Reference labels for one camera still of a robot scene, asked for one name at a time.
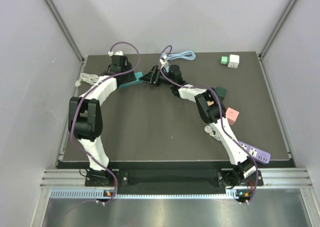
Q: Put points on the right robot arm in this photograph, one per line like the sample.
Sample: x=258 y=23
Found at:
x=213 y=113

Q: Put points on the front aluminium rail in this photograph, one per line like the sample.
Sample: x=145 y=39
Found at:
x=273 y=178

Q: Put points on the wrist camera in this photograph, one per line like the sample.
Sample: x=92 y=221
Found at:
x=115 y=53
x=163 y=61

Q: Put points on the dark green cube adapter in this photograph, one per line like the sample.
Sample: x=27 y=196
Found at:
x=221 y=92

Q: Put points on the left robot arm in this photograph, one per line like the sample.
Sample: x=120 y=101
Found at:
x=85 y=122

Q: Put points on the right aluminium frame post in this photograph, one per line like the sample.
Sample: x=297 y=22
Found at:
x=277 y=28

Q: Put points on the slotted cable duct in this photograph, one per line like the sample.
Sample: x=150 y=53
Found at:
x=105 y=194

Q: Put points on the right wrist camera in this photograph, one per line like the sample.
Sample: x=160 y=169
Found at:
x=163 y=61

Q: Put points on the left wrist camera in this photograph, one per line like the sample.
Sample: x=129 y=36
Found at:
x=115 y=53

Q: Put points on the white cube adapter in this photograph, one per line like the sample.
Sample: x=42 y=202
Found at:
x=233 y=61

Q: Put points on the pink cube plug adapter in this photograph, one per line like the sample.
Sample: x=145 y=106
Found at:
x=231 y=115

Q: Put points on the aluminium frame post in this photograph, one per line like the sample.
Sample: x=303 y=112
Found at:
x=64 y=29
x=277 y=28

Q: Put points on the purple power strip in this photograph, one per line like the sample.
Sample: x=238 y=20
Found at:
x=258 y=154

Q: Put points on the left aluminium frame post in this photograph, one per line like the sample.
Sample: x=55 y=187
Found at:
x=64 y=29

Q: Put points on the orange cube adapter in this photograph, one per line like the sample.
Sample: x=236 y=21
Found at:
x=210 y=103

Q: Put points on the teal power strip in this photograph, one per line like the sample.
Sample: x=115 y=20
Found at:
x=137 y=80

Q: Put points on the small green cube adapter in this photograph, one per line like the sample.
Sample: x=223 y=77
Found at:
x=224 y=60

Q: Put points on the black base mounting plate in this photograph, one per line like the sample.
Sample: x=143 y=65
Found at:
x=214 y=177

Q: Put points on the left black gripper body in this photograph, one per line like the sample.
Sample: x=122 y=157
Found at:
x=129 y=77

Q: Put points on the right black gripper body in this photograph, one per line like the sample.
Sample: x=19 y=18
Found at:
x=160 y=78

